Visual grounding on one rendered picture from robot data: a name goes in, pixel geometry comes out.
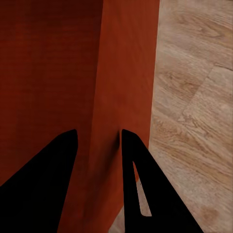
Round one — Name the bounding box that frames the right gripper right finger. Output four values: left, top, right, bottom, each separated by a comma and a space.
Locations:
121, 129, 204, 233

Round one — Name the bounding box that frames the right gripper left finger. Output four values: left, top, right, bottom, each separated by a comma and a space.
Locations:
0, 129, 78, 233

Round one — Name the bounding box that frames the storage box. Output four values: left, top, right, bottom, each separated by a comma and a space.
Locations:
0, 0, 160, 233

